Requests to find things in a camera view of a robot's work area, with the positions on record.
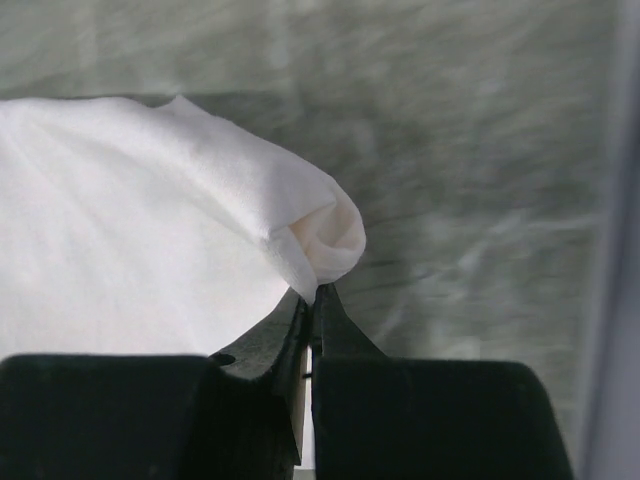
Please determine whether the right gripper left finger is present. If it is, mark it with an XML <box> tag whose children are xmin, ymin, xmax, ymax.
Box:
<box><xmin>211</xmin><ymin>289</ymin><xmax>308</xmax><ymax>455</ymax></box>

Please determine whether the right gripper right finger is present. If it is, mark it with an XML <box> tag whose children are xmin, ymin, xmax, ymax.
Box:
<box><xmin>312</xmin><ymin>284</ymin><xmax>387</xmax><ymax>360</ymax></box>

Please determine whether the white Coca-Cola t-shirt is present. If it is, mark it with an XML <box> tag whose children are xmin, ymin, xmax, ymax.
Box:
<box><xmin>0</xmin><ymin>94</ymin><xmax>367</xmax><ymax>471</ymax></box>

